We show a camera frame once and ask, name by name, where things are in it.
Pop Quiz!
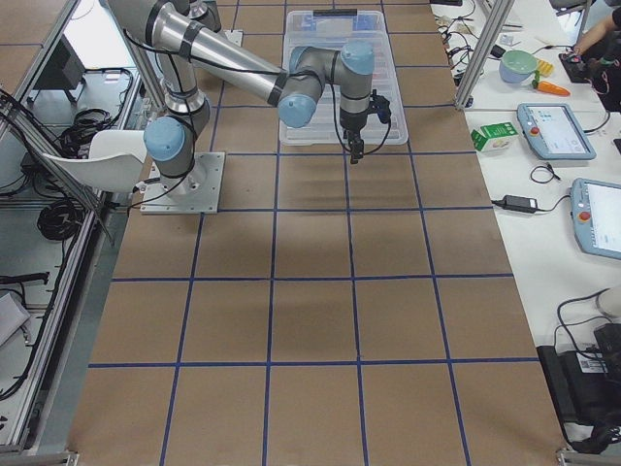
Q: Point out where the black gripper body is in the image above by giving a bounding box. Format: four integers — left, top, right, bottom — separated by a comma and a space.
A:
339, 110, 368, 142

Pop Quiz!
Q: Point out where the clear ribbed box lid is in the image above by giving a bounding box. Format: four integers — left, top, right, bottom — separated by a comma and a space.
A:
278, 9, 409, 146

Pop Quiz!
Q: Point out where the clear plastic storage box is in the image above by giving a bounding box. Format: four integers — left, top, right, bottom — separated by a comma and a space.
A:
278, 9, 409, 147

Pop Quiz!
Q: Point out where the green white carton box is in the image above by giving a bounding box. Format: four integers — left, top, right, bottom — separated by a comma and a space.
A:
471, 122, 518, 152

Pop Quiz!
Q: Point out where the black power adapter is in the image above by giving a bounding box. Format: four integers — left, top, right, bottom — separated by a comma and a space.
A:
503, 195, 539, 214

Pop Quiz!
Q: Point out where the green and blue bowl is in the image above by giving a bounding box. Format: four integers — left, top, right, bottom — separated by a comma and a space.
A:
499, 50, 538, 83

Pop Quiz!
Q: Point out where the orange toy carrot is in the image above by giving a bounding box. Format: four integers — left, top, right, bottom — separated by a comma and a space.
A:
531, 71, 571, 97

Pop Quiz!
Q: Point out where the blue teach pendant tablet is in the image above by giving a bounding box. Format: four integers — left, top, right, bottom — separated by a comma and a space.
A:
516, 103, 596, 161
570, 178, 620, 259

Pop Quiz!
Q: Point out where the yellow toy corn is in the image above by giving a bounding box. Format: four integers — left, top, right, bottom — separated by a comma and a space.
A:
536, 59, 554, 78

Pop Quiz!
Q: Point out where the white plastic chair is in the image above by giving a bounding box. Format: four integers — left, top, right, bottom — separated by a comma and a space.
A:
43, 130, 147, 193

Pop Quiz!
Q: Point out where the black box latch handle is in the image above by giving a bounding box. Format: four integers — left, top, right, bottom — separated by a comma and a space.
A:
312, 8, 358, 18

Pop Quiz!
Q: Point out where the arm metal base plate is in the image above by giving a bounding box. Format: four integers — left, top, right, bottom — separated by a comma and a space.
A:
223, 30, 244, 47
139, 152, 225, 215

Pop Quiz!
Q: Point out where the aluminium frame post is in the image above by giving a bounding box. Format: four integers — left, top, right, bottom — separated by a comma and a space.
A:
454, 0, 514, 110

